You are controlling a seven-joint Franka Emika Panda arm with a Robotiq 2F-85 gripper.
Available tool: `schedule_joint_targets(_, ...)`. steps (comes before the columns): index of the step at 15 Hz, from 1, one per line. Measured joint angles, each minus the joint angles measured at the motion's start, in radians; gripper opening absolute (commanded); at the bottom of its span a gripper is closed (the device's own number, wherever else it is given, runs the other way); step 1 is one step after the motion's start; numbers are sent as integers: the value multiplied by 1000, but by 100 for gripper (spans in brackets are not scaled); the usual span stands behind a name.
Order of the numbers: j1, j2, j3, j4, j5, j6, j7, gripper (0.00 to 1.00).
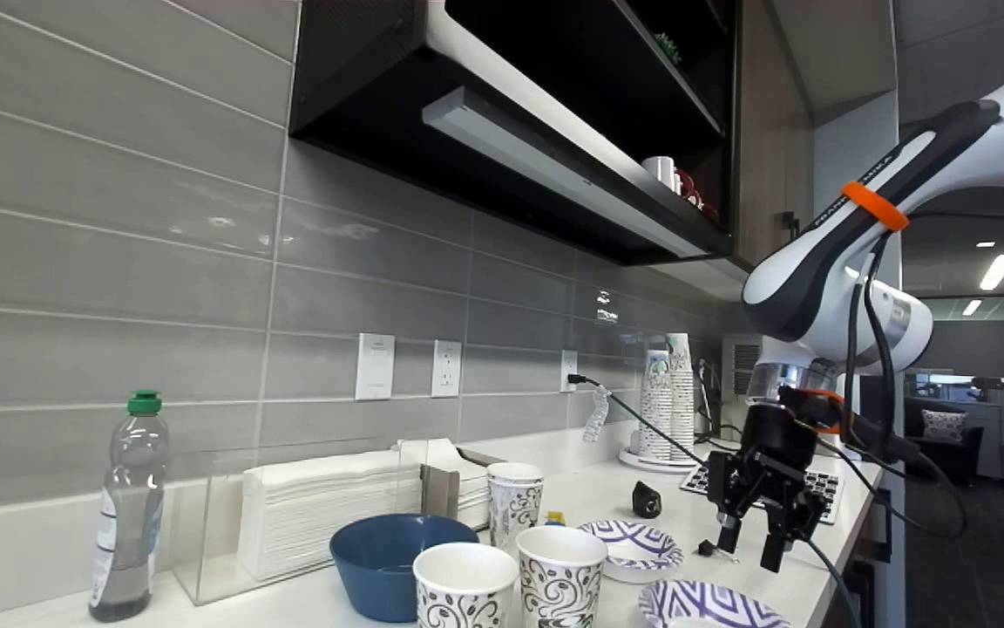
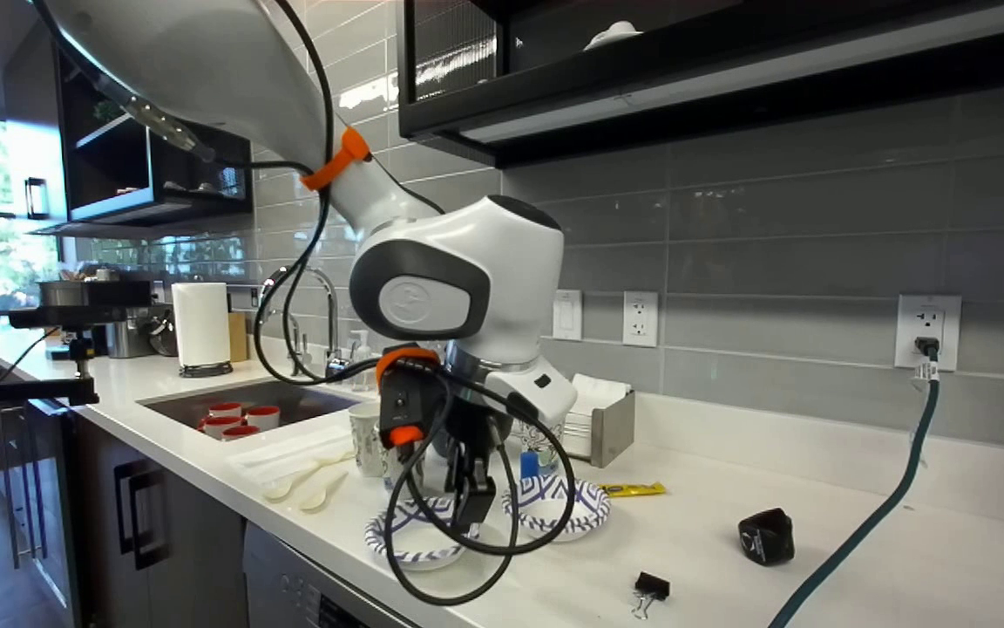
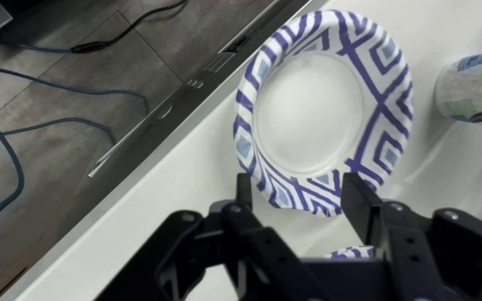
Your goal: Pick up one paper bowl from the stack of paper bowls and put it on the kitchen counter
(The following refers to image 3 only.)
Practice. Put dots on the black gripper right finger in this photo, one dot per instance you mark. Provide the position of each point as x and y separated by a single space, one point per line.
364 211

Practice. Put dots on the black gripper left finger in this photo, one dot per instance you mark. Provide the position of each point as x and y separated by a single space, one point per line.
245 192

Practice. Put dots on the blue patterned paper bowl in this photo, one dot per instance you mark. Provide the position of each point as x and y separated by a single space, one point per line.
352 252
309 110

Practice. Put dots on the floral print paper cup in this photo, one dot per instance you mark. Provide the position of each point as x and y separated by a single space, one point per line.
469 89

